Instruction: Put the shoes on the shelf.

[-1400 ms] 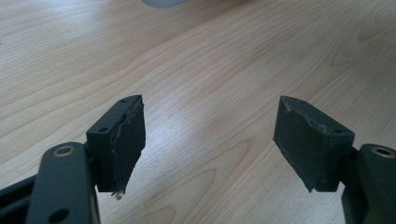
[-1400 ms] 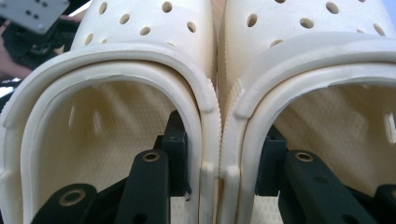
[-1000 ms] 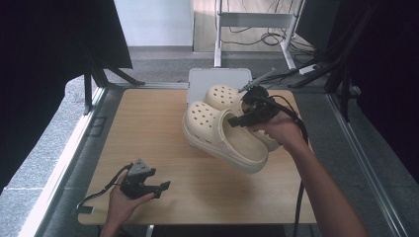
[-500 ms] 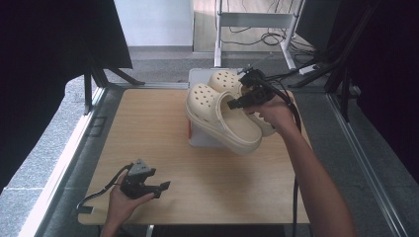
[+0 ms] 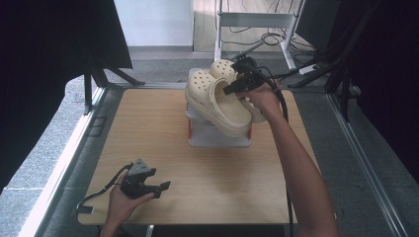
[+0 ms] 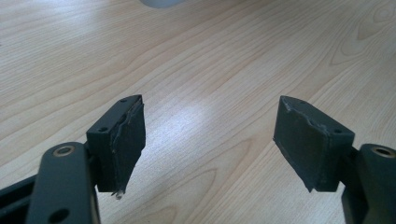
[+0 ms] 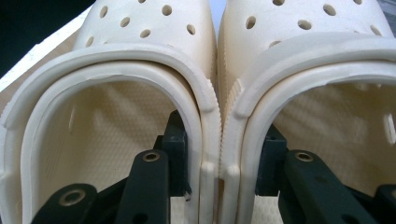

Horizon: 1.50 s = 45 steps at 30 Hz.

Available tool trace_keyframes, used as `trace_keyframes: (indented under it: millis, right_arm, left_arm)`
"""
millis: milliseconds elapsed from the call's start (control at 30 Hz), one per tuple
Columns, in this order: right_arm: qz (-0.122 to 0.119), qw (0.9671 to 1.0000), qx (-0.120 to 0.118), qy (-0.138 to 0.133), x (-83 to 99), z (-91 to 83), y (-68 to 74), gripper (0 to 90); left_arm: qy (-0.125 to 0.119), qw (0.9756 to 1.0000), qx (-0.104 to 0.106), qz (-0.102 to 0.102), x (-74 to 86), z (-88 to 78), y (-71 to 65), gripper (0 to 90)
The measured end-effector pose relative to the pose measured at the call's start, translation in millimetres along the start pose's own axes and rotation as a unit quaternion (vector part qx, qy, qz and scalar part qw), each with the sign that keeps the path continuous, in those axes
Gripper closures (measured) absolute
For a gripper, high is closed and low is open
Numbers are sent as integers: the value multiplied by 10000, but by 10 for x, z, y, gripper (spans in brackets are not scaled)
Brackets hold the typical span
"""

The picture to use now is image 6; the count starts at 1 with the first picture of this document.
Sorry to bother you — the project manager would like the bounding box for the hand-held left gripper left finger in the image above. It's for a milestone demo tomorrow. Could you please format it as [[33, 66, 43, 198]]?
[[86, 94, 147, 201]]

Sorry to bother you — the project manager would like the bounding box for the grey two-tier shoe rack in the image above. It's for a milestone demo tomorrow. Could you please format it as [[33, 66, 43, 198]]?
[[138, 0, 188, 9]]

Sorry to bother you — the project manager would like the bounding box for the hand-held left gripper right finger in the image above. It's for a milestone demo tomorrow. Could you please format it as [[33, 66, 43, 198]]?
[[273, 94, 356, 193]]

